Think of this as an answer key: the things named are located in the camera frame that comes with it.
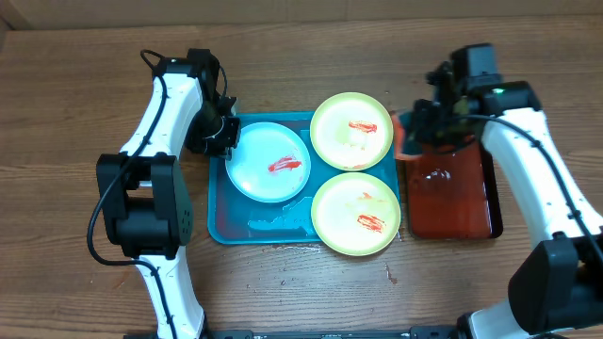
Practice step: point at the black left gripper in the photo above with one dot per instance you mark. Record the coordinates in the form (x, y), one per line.
(221, 150)

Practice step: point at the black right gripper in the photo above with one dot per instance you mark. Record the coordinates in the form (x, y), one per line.
(423, 114)

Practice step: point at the orange sponge with green pad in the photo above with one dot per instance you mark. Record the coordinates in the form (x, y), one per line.
(400, 153)

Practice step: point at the light blue plate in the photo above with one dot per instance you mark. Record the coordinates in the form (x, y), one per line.
(270, 163)

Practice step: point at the yellow plate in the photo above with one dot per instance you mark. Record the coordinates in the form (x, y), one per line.
(356, 214)
(351, 131)

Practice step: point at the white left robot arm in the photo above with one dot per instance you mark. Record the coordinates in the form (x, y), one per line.
(144, 216)

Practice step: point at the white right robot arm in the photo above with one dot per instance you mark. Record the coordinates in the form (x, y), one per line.
(559, 286)

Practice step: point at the black tray with red water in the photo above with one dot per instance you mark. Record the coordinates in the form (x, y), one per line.
(453, 195)

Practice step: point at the cardboard back panel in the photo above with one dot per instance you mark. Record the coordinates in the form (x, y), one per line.
(83, 14)

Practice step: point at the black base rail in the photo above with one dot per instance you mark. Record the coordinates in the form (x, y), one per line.
(416, 332)

